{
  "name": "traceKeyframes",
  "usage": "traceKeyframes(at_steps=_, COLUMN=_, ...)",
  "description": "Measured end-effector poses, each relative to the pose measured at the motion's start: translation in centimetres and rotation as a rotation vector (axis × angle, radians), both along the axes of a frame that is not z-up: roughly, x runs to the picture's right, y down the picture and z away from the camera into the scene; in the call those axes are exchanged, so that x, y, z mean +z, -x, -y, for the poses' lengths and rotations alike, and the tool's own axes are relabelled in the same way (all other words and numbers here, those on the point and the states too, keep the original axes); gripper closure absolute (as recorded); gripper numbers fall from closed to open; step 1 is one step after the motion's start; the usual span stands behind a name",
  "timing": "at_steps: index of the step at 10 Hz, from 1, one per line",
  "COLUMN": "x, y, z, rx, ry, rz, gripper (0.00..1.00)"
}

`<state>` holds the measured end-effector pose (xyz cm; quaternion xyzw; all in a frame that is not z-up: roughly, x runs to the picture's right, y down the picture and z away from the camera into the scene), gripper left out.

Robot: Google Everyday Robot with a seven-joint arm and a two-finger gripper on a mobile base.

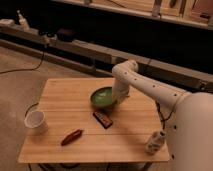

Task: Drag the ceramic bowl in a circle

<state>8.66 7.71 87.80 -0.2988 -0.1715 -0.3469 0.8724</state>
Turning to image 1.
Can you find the green ceramic bowl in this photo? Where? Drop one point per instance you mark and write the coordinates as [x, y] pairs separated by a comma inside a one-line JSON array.
[[102, 98]]

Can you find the brown chocolate bar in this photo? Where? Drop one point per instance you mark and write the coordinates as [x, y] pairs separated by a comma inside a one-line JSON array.
[[103, 119]]

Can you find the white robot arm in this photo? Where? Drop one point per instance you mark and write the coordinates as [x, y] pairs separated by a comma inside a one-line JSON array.
[[191, 143]]

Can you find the wooden table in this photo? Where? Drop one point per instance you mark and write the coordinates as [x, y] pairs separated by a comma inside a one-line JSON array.
[[67, 108]]

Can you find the red chili pepper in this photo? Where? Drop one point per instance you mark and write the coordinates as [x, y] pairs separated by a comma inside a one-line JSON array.
[[71, 137]]

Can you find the dark round object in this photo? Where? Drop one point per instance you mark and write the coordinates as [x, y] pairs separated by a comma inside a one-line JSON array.
[[65, 35]]

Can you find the white plastic bottle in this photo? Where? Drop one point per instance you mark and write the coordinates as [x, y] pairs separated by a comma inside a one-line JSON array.
[[155, 142]]

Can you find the white paper cup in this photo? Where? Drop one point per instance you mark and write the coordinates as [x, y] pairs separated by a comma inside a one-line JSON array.
[[36, 121]]

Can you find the white spray bottle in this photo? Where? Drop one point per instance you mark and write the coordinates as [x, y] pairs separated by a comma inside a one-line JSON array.
[[23, 22]]

